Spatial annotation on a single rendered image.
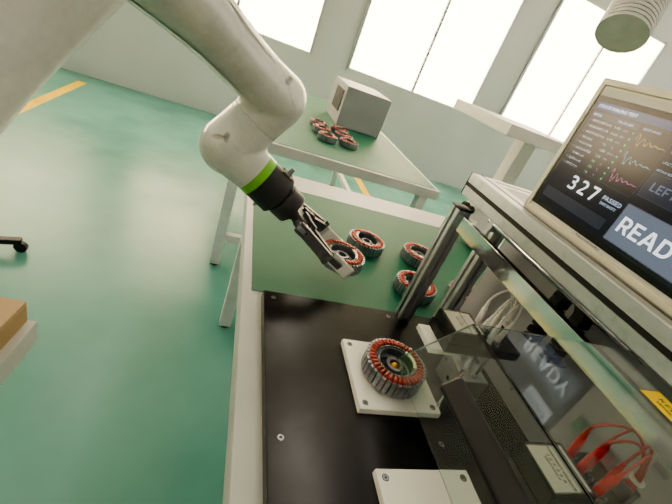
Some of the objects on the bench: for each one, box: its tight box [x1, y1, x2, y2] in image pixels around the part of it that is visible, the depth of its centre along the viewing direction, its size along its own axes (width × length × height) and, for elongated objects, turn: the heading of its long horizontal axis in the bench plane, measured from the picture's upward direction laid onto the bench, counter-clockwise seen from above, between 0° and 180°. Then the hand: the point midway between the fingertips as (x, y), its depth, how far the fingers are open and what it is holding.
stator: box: [346, 229, 385, 258], centre depth 113 cm, size 11×11×4 cm
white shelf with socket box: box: [454, 99, 564, 233], centre depth 142 cm, size 35×37×46 cm
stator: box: [400, 242, 428, 269], centre depth 118 cm, size 11×11×4 cm
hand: (340, 255), depth 90 cm, fingers closed on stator, 11 cm apart
